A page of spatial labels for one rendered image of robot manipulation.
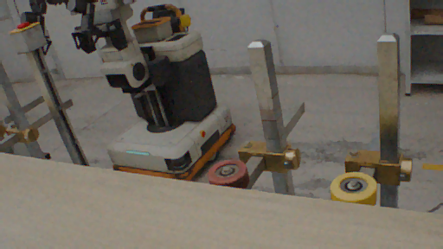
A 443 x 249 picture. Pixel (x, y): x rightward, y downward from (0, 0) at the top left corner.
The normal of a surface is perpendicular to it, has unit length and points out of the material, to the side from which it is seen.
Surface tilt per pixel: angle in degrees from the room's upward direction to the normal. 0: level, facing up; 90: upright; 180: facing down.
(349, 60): 90
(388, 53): 90
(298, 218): 0
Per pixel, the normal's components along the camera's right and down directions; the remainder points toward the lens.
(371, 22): -0.40, 0.54
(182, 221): -0.17, -0.84
